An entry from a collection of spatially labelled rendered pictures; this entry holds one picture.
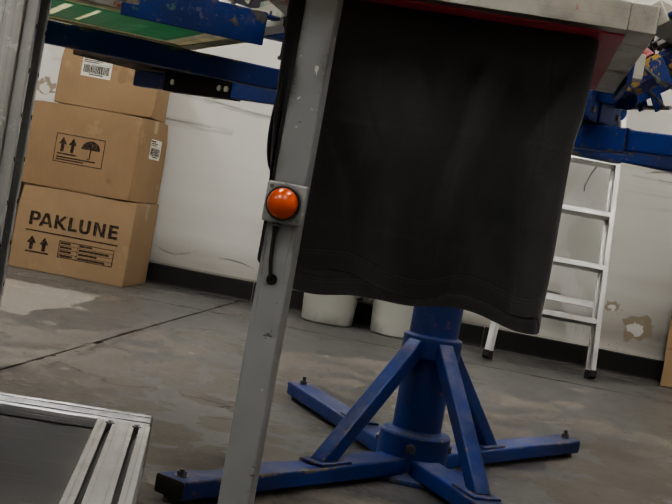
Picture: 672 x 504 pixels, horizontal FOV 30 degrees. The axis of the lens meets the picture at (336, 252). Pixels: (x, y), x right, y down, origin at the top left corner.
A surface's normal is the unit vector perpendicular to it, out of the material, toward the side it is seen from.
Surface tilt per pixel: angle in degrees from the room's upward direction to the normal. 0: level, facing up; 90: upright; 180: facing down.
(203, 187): 90
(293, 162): 90
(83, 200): 89
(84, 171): 91
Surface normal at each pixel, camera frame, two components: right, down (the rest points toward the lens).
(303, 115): -0.14, 0.03
